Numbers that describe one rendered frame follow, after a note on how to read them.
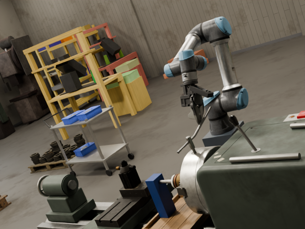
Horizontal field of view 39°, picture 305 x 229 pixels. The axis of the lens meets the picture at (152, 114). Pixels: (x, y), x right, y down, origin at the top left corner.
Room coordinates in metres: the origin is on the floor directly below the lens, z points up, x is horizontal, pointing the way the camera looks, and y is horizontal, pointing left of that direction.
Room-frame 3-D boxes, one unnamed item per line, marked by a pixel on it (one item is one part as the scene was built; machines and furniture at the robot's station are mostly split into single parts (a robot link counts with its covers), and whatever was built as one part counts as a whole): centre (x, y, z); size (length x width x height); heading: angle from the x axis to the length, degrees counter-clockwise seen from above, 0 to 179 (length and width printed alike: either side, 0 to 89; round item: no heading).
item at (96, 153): (6.31, 1.04, 0.50); 1.10 x 0.61 x 0.99; 50
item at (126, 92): (9.49, 0.99, 1.07); 1.65 x 1.54 x 2.13; 53
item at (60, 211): (2.71, 0.74, 1.01); 0.30 x 0.20 x 0.29; 47
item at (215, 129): (2.47, -0.36, 1.15); 0.15 x 0.15 x 0.10
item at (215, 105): (2.47, -0.37, 1.27); 0.13 x 0.12 x 0.14; 56
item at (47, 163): (7.60, 1.84, 0.19); 1.10 x 0.75 x 0.39; 51
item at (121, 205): (2.32, 0.30, 0.95); 0.43 x 0.18 x 0.04; 137
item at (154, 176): (2.13, 0.12, 1.00); 0.08 x 0.06 x 0.23; 137
